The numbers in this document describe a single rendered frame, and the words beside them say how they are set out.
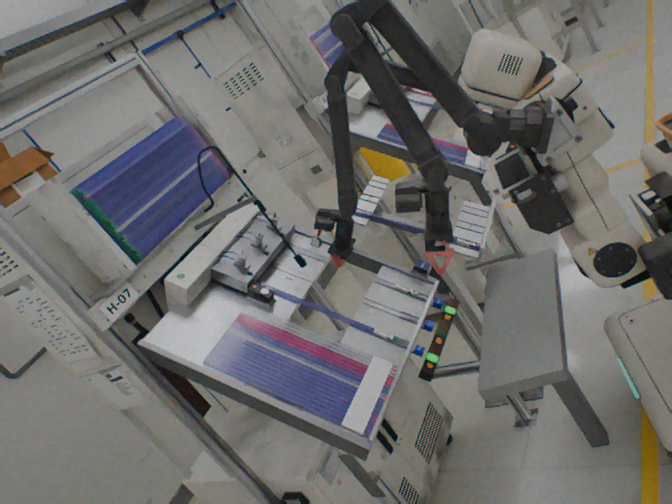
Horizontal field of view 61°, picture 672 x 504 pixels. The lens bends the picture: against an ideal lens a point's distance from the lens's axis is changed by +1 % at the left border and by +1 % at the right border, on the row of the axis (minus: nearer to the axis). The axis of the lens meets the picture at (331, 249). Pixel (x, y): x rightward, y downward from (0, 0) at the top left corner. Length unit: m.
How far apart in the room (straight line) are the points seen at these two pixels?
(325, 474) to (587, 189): 1.12
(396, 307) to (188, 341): 0.66
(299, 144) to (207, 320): 1.32
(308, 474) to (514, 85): 1.22
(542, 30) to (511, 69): 4.63
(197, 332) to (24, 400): 1.54
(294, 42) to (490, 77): 1.49
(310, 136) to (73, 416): 1.82
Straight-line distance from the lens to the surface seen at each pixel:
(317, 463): 1.86
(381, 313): 1.85
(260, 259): 1.87
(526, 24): 6.06
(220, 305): 1.81
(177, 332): 1.75
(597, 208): 1.58
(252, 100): 2.87
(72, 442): 3.23
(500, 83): 1.44
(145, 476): 3.41
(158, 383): 1.76
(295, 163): 2.92
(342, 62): 1.72
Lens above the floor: 1.63
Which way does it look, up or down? 18 degrees down
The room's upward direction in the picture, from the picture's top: 36 degrees counter-clockwise
